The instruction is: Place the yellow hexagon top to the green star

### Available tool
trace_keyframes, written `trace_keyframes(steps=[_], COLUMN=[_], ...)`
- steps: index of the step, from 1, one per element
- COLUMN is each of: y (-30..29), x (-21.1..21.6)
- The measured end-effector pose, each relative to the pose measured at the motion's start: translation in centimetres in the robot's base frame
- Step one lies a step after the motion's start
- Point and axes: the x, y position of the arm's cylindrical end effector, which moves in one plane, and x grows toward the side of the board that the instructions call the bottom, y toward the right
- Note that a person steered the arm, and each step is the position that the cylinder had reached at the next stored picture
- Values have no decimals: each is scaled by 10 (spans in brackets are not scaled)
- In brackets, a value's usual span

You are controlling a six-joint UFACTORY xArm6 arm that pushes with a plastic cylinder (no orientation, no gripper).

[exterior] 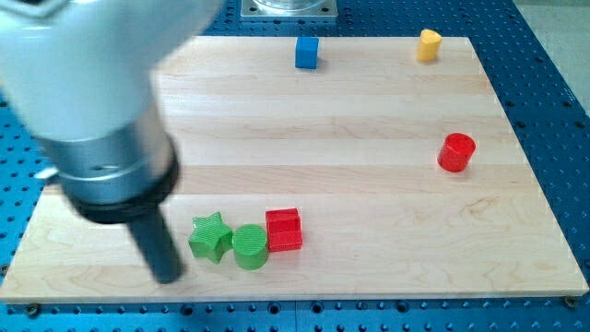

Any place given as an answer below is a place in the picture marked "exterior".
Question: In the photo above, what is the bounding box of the red cylinder block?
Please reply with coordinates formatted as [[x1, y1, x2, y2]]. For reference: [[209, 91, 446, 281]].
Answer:
[[437, 133, 477, 172]]

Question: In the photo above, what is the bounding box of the wooden board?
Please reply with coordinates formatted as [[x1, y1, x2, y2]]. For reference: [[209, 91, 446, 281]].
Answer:
[[1, 37, 588, 303]]

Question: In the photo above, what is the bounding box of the green star block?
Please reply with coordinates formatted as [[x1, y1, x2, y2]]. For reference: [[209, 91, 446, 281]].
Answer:
[[188, 212, 233, 264]]

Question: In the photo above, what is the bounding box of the red cube block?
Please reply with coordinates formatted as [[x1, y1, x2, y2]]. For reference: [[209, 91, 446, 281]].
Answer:
[[265, 208, 303, 253]]

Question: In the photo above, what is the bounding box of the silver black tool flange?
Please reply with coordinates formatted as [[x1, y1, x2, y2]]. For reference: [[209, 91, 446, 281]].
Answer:
[[40, 105, 179, 223]]

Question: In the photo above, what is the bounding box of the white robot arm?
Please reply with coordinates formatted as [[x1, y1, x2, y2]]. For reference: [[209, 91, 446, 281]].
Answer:
[[1, 0, 222, 283]]

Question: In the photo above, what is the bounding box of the green cylinder block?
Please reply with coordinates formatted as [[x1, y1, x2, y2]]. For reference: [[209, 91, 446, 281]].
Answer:
[[232, 224, 268, 270]]

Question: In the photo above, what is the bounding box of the yellow block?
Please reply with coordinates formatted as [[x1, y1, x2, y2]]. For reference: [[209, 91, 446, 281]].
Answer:
[[417, 29, 443, 62]]

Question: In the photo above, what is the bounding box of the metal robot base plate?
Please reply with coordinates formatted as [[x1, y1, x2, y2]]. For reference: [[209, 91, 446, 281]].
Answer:
[[241, 0, 338, 18]]

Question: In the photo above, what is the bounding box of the blue cube block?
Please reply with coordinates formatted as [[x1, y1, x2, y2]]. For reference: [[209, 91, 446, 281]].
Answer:
[[295, 37, 319, 69]]

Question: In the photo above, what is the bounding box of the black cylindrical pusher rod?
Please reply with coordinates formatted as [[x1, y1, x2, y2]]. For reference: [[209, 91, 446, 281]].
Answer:
[[126, 207, 184, 284]]

